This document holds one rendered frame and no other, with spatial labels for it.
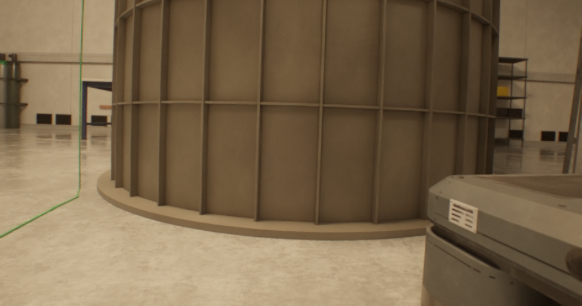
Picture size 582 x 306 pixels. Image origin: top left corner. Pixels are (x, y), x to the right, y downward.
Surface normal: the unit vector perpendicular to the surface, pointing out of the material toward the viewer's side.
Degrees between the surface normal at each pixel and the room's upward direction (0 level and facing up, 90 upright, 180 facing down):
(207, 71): 90
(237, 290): 0
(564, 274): 90
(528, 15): 90
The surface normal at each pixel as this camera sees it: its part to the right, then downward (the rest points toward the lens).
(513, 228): -0.98, -0.03
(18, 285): 0.04, -1.00
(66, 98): 0.02, 0.04
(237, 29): -0.22, 0.03
